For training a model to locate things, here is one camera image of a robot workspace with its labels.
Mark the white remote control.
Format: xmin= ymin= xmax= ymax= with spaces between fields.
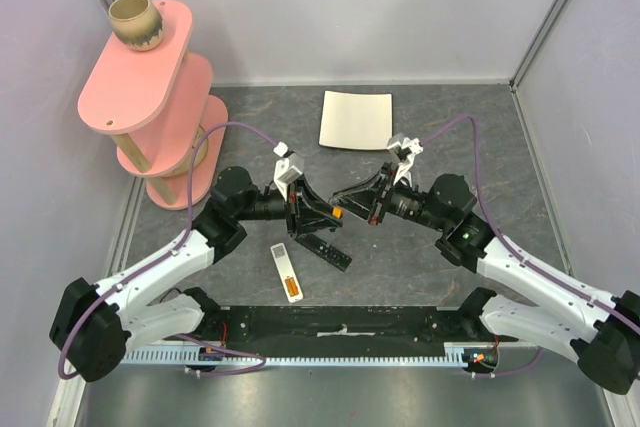
xmin=270 ymin=243 xmax=304 ymax=303

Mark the black remote control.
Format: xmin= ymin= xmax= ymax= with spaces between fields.
xmin=295 ymin=233 xmax=352 ymax=272

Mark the white square plate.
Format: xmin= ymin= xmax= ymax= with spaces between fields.
xmin=319 ymin=91 xmax=393 ymax=151

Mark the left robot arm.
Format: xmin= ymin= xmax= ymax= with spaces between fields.
xmin=49 ymin=166 xmax=343 ymax=382

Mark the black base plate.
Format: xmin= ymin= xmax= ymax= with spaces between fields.
xmin=162 ymin=303 xmax=521 ymax=360

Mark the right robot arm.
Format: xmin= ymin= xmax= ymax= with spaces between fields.
xmin=330 ymin=163 xmax=639 ymax=395

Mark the orange handle screwdriver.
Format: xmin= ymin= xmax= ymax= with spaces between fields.
xmin=331 ymin=206 xmax=343 ymax=219

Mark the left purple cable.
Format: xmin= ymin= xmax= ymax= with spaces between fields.
xmin=57 ymin=121 xmax=287 ymax=381

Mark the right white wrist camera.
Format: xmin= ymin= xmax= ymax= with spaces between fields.
xmin=386 ymin=133 xmax=423 ymax=185

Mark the orange battery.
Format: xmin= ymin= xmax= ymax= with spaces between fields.
xmin=287 ymin=278 xmax=300 ymax=297
xmin=285 ymin=277 xmax=298 ymax=297

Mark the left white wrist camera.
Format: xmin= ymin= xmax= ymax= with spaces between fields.
xmin=273 ymin=142 xmax=304 ymax=200

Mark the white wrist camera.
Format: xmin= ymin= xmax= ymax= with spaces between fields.
xmin=386 ymin=133 xmax=423 ymax=185
xmin=273 ymin=142 xmax=304 ymax=200

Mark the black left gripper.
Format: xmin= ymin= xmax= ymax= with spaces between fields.
xmin=236 ymin=175 xmax=343 ymax=238

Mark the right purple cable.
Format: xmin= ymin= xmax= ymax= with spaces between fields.
xmin=422 ymin=114 xmax=640 ymax=381

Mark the beige ceramic mug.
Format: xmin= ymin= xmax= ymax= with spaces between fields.
xmin=108 ymin=0 xmax=164 ymax=52

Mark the pink three tier shelf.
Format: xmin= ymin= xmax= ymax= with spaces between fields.
xmin=77 ymin=0 xmax=228 ymax=210

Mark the purple cable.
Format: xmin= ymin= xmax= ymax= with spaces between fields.
xmin=57 ymin=121 xmax=287 ymax=381
xmin=422 ymin=114 xmax=640 ymax=381

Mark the light blue cable duct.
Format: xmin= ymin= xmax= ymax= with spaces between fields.
xmin=121 ymin=341 xmax=488 ymax=369

